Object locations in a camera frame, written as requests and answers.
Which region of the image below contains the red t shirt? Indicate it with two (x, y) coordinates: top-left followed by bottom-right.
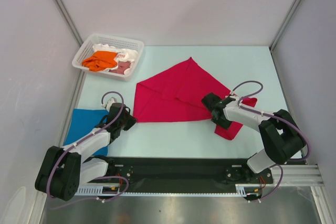
(133, 56), (258, 141)

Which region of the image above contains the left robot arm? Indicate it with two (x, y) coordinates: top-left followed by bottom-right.
(34, 103), (137, 201)

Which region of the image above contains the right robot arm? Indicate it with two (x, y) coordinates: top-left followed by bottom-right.
(202, 93), (307, 183)

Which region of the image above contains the folded blue t shirt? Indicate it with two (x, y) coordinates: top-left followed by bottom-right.
(63, 109), (109, 156)

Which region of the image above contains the maroon t shirt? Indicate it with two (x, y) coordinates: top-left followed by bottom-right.
(109, 61), (132, 75)

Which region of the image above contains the white plastic basket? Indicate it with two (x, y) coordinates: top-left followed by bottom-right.
(72, 34), (144, 81)

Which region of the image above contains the white t shirt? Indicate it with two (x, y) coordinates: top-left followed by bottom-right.
(92, 44), (138, 72)

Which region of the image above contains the orange t shirt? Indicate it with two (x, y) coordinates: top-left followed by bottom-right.
(82, 51), (118, 72)

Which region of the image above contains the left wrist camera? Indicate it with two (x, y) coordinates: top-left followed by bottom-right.
(101, 97), (117, 112)

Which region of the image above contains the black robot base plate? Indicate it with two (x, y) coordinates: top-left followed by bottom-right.
(94, 157), (274, 186)

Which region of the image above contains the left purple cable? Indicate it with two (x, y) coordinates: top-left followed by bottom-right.
(46, 91), (129, 210)

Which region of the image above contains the white slotted cable duct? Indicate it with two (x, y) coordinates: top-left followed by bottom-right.
(75, 183), (261, 198)

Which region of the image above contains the right aluminium frame post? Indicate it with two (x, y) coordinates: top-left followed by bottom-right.
(269, 0), (303, 54)

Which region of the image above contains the aluminium frame post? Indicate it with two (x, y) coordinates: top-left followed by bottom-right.
(269, 0), (303, 54)
(53, 0), (83, 47)

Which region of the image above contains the left aluminium frame post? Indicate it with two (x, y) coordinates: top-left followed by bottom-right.
(53, 0), (83, 47)

